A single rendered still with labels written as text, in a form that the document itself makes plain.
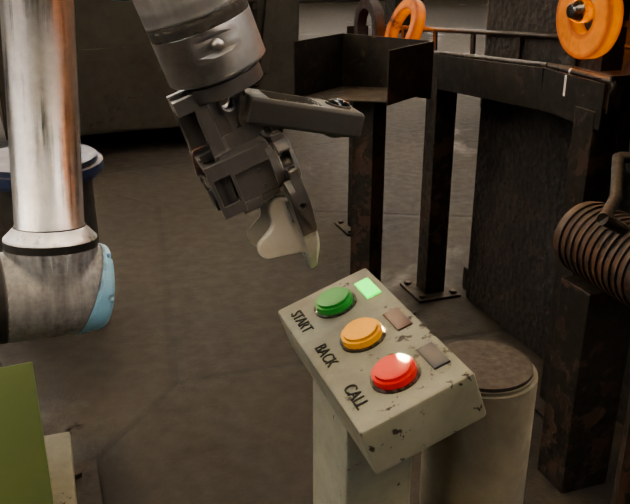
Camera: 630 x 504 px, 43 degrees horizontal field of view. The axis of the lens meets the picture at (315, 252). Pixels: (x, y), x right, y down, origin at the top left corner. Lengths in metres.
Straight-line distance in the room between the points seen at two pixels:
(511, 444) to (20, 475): 0.71
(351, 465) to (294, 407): 0.99
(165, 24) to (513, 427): 0.53
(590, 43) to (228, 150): 1.01
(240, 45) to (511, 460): 0.52
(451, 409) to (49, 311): 0.81
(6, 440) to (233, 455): 0.54
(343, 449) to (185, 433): 0.96
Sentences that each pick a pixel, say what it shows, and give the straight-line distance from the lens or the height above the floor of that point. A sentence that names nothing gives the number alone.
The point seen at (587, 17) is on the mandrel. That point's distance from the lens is 1.62.
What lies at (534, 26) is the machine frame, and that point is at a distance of 1.91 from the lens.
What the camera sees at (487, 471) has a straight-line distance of 0.90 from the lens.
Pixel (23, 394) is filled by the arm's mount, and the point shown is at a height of 0.36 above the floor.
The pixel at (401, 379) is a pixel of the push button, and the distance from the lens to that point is 0.68.
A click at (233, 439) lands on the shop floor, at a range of 1.67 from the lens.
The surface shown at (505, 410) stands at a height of 0.50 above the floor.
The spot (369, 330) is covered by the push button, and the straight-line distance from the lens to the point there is 0.75.
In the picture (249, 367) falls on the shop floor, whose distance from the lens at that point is 1.91.
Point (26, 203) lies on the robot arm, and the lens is 1.33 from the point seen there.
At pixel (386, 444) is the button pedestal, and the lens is 0.68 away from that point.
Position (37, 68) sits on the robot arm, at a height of 0.77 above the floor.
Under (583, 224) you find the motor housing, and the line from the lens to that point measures 1.38.
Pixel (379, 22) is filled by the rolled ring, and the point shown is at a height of 0.70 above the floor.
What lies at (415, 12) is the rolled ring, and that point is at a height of 0.75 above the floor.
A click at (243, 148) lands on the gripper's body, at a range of 0.71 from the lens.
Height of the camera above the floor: 0.96
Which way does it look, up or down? 22 degrees down
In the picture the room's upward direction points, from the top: straight up
